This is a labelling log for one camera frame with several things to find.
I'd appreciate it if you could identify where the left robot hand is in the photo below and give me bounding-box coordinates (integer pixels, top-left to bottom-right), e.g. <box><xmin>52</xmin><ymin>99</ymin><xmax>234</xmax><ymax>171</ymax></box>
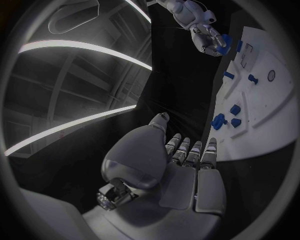
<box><xmin>81</xmin><ymin>111</ymin><xmax>228</xmax><ymax>240</ymax></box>

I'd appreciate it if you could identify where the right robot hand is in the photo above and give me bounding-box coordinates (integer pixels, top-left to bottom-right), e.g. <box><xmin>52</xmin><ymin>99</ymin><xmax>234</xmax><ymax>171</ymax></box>
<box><xmin>189</xmin><ymin>24</ymin><xmax>228</xmax><ymax>57</ymax></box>

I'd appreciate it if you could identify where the thick blue cylinder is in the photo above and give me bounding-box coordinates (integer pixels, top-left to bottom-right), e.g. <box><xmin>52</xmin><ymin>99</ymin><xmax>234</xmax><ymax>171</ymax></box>
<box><xmin>216</xmin><ymin>33</ymin><xmax>234</xmax><ymax>57</ymax></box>

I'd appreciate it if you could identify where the white task board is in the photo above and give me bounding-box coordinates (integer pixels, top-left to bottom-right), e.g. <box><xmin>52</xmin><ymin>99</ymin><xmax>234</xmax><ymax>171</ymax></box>
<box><xmin>208</xmin><ymin>26</ymin><xmax>297</xmax><ymax>162</ymax></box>

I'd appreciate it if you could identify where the blue gear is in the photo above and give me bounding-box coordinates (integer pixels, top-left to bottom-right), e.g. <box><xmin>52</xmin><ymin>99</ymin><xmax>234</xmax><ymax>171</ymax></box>
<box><xmin>210</xmin><ymin>113</ymin><xmax>229</xmax><ymax>131</ymax></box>

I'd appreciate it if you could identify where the white cable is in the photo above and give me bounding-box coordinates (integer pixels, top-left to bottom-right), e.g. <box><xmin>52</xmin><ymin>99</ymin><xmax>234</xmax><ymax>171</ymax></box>
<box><xmin>193</xmin><ymin>0</ymin><xmax>209</xmax><ymax>12</ymax></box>

